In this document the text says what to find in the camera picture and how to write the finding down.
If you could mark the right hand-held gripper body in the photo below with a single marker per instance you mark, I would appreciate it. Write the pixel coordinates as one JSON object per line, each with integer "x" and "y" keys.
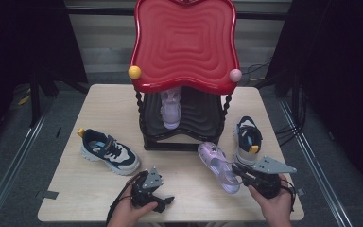
{"x": 271, "y": 183}

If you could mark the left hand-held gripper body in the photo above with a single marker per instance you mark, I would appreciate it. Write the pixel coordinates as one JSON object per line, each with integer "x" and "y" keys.
{"x": 145, "y": 192}

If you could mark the purple jelly sandal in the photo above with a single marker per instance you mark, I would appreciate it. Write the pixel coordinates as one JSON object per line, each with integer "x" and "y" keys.
{"x": 214, "y": 160}
{"x": 170, "y": 110}

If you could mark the navy white sneaker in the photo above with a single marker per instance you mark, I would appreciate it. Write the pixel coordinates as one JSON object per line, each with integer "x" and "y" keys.
{"x": 247, "y": 138}
{"x": 107, "y": 151}

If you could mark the red and black shoe rack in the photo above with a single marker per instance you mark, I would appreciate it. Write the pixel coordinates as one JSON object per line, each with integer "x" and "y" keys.
{"x": 186, "y": 47}

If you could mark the person's left hand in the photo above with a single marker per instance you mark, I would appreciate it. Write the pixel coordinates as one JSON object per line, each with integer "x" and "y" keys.
{"x": 126, "y": 211}

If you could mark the person's right hand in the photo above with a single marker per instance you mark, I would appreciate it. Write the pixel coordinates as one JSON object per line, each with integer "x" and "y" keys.
{"x": 277, "y": 211}

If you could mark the grey tape piece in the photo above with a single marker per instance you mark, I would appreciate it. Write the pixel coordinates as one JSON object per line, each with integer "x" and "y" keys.
{"x": 48, "y": 195}
{"x": 300, "y": 192}

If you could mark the small black tape strip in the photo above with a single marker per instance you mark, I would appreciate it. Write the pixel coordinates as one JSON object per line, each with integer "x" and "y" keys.
{"x": 58, "y": 132}

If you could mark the black curtain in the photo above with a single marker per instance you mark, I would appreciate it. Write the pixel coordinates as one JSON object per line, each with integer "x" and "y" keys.
{"x": 12, "y": 47}
{"x": 343, "y": 63}

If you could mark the black metal stand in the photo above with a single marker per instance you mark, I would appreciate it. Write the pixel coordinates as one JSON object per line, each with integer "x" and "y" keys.
{"x": 35, "y": 101}

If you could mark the yellow tape strip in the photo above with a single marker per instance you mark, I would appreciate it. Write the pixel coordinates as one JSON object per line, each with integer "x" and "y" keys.
{"x": 24, "y": 100}

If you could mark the black horizontal bar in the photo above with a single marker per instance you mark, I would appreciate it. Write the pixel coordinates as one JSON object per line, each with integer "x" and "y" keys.
{"x": 100, "y": 11}

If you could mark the metal floor rail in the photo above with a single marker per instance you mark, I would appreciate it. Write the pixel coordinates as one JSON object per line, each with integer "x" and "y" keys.
{"x": 15, "y": 160}
{"x": 315, "y": 164}

